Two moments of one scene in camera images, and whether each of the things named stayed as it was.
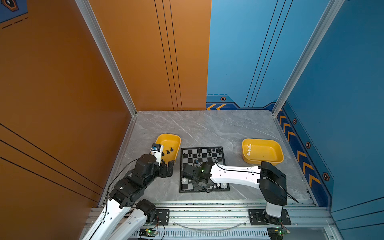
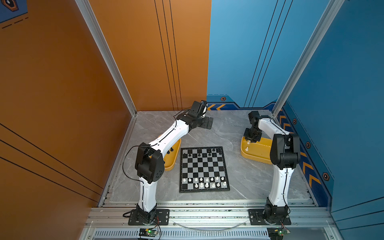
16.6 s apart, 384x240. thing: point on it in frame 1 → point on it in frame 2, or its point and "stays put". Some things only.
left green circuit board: [148, 232] stays put
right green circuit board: [276, 233] stays put
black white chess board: [196, 156] stays put
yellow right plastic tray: [256, 150] stays put
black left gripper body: [162, 171] → [202, 122]
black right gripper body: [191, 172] → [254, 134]
